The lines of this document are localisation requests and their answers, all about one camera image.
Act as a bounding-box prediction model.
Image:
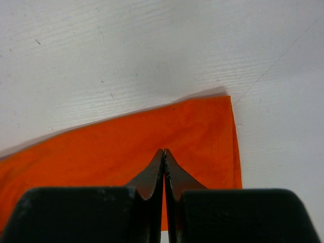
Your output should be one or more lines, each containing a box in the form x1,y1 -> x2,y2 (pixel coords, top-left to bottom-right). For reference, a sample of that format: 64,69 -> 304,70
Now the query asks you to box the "orange t shirt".
1,96 -> 242,227

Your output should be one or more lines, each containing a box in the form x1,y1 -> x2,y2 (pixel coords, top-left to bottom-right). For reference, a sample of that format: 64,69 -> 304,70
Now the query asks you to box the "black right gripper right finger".
164,149 -> 320,242

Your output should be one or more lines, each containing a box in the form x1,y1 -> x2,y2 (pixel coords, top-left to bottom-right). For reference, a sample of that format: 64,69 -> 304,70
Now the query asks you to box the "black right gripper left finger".
1,149 -> 164,242

